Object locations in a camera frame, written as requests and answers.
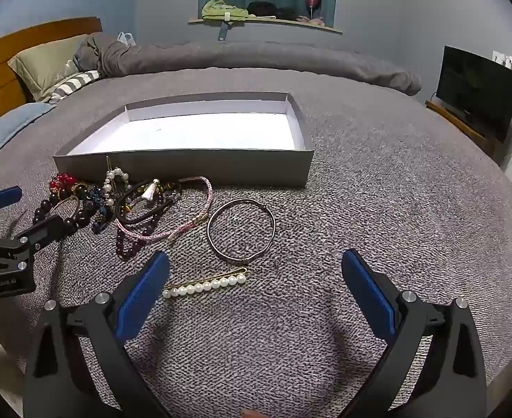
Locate black large bead bracelet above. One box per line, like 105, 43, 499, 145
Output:
32, 197, 95, 230

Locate gold pearl hairpin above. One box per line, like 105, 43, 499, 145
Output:
102, 156, 130, 208

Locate shallow grey cardboard box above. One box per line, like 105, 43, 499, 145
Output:
53, 91, 315, 188

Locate black cord bracelet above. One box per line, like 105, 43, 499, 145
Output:
115, 179, 183, 228

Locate dark red bead bracelet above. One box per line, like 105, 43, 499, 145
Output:
115, 215, 160, 262

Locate wooden headboard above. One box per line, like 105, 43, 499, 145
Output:
0, 17, 103, 138

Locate grey duvet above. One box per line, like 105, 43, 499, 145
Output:
73, 33, 422, 96

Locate silver wire bangle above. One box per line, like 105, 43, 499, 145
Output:
206, 199, 277, 264

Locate green cloth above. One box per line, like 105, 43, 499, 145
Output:
201, 0, 250, 22

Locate blue bead necklace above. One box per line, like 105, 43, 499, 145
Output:
79, 183, 114, 234

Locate black cloth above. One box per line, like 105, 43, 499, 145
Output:
246, 2, 301, 21

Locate grey knitted bedspread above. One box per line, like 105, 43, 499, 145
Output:
0, 67, 512, 418

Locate striped pillow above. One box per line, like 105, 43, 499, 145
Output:
42, 70, 104, 106

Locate black television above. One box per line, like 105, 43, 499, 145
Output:
436, 45, 512, 142

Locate green pillow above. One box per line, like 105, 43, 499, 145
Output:
7, 33, 92, 102

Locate wooden window sill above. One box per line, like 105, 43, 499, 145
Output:
188, 16, 344, 35

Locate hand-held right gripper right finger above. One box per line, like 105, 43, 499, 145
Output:
341, 248, 488, 418

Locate pink braided cord necklace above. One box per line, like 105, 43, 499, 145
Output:
115, 176, 214, 243

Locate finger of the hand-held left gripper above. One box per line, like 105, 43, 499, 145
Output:
0, 186, 23, 224
14, 215, 72, 252

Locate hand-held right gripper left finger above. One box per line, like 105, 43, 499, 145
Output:
23, 251, 171, 418

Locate light blue blanket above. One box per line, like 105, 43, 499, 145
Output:
0, 102, 57, 169

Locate white wall sockets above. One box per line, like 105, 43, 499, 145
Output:
492, 51, 512, 79

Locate red and gold bead bracelet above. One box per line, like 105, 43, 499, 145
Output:
49, 173, 79, 195

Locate wooden television stand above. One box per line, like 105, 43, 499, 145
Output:
425, 100, 496, 158

